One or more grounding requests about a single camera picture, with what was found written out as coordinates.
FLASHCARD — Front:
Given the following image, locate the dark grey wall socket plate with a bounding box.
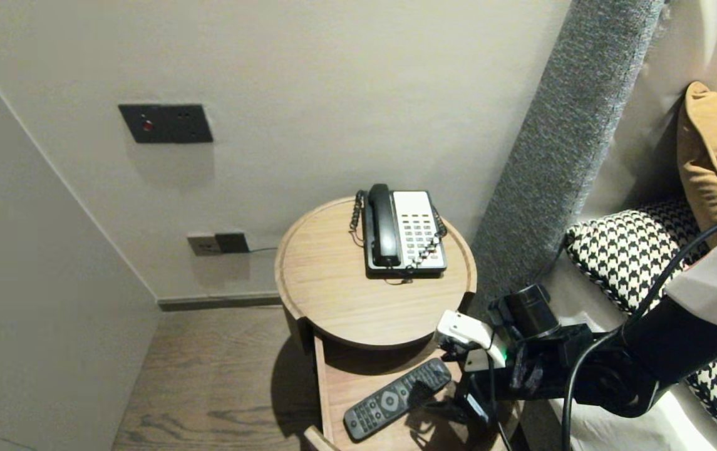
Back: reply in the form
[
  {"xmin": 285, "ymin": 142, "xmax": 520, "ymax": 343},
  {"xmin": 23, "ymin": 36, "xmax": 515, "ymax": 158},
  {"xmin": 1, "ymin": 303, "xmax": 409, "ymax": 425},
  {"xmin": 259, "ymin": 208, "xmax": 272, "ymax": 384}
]
[{"xmin": 215, "ymin": 232, "xmax": 250, "ymax": 254}]

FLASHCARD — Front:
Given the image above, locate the thin black camera cable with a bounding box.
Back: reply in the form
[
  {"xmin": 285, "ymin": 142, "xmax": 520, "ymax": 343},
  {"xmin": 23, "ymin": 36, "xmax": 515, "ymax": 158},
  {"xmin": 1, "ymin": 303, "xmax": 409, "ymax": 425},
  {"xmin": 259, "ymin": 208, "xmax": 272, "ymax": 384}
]
[{"xmin": 487, "ymin": 338, "xmax": 512, "ymax": 451}]

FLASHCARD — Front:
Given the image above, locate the dark wall switch panel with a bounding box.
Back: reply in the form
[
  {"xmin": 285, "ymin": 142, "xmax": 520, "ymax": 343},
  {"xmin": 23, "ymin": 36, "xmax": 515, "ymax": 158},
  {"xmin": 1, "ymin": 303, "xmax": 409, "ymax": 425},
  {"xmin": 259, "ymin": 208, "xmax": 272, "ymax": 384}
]
[{"xmin": 118, "ymin": 104, "xmax": 214, "ymax": 145}]

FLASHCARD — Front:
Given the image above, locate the curved wooden table drawer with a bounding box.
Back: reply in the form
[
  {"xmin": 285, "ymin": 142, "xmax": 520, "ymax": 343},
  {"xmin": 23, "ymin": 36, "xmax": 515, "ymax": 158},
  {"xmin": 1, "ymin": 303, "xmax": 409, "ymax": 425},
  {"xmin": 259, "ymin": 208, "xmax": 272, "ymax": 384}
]
[{"xmin": 302, "ymin": 310, "xmax": 522, "ymax": 451}]

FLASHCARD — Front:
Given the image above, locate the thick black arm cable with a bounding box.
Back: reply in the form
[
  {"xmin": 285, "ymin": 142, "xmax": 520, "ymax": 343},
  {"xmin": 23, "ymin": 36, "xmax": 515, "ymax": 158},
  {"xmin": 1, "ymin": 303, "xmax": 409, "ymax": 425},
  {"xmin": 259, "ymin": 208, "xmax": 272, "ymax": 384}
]
[{"xmin": 560, "ymin": 212, "xmax": 717, "ymax": 451}]

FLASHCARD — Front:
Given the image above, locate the black telephone handset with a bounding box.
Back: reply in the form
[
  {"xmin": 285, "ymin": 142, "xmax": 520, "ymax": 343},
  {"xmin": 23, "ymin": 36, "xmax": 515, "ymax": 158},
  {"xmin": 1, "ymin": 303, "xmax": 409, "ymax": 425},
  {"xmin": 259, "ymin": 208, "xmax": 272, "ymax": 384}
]
[{"xmin": 367, "ymin": 183, "xmax": 400, "ymax": 268}]

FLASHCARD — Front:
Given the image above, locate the round wooden side table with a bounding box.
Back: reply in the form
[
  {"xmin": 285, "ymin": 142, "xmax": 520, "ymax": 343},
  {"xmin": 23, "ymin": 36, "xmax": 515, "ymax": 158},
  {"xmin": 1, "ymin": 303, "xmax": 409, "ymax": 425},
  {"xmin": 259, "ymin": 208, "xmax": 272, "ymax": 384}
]
[{"xmin": 275, "ymin": 196, "xmax": 478, "ymax": 351}]

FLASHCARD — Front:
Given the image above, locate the grey upholstered bed headboard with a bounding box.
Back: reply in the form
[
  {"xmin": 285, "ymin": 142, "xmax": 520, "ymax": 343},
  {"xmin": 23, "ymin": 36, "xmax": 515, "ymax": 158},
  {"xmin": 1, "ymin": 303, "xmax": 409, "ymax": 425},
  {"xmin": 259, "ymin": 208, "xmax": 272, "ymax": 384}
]
[{"xmin": 471, "ymin": 0, "xmax": 669, "ymax": 451}]

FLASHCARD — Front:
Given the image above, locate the black white wrist camera unit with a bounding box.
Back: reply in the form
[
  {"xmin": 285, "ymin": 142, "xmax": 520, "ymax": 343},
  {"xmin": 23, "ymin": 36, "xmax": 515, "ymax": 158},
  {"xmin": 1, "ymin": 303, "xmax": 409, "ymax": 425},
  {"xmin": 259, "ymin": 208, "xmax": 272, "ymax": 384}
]
[{"xmin": 436, "ymin": 284, "xmax": 562, "ymax": 371}]

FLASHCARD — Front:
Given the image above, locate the white bed sheet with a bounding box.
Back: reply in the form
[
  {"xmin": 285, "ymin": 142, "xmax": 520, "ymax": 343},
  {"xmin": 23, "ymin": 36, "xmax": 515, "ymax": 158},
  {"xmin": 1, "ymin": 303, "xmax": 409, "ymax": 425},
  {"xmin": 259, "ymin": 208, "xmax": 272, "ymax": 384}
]
[{"xmin": 546, "ymin": 251, "xmax": 717, "ymax": 451}]

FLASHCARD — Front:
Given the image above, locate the black coiled telephone cord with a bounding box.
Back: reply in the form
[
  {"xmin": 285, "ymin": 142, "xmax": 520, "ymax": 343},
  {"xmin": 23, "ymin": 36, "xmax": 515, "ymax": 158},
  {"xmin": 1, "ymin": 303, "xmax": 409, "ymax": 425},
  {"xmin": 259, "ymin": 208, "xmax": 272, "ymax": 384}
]
[{"xmin": 349, "ymin": 191, "xmax": 448, "ymax": 286}]

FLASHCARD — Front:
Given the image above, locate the wall skirting board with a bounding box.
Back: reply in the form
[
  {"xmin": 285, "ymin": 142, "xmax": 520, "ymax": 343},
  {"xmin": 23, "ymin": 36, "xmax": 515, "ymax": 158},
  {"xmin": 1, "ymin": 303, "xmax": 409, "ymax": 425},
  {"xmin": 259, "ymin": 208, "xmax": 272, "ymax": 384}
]
[{"xmin": 157, "ymin": 293, "xmax": 284, "ymax": 313}]

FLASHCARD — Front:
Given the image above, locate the black and white desk telephone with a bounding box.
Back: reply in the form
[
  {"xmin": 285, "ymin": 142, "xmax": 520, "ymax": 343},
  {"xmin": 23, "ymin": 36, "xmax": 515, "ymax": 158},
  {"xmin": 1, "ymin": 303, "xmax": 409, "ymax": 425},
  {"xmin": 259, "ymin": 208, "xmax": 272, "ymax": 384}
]
[{"xmin": 361, "ymin": 190, "xmax": 447, "ymax": 279}]

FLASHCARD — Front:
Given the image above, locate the black white houndstooth pillow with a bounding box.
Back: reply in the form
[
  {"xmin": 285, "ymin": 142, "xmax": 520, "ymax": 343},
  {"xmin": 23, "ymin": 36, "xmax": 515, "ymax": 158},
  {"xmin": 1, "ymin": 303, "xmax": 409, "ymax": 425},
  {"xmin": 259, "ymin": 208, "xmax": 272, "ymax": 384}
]
[{"xmin": 566, "ymin": 199, "xmax": 717, "ymax": 450}]

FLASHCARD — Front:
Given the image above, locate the white bed pillow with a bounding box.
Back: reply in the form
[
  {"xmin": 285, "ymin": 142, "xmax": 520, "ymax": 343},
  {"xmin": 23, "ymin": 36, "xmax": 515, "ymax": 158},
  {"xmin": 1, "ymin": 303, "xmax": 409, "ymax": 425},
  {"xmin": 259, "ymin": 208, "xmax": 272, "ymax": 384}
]
[{"xmin": 584, "ymin": 0, "xmax": 717, "ymax": 217}]

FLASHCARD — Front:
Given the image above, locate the black TV remote control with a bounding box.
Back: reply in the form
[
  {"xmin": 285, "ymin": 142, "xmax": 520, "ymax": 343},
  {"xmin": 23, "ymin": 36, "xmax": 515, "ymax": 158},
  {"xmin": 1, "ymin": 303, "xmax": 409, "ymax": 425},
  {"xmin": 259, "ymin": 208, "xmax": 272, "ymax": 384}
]
[{"xmin": 343, "ymin": 358, "xmax": 453, "ymax": 442}]

